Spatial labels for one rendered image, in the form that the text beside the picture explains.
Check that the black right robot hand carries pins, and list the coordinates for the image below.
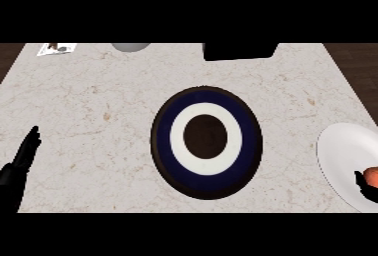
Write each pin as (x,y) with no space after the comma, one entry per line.
(366,188)

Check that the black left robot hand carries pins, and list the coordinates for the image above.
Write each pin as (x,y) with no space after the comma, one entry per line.
(19,160)

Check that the orange squash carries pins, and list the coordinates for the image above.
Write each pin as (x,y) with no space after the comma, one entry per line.
(372,176)

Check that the blue and white ringed plate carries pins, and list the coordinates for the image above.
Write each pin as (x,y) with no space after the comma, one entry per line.
(205,142)

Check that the white printed card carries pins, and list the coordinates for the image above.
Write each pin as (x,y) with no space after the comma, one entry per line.
(56,49)

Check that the grey round container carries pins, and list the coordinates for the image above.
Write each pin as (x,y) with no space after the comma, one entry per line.
(130,47)

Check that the black box appliance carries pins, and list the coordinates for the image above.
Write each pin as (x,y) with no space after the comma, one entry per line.
(239,51)

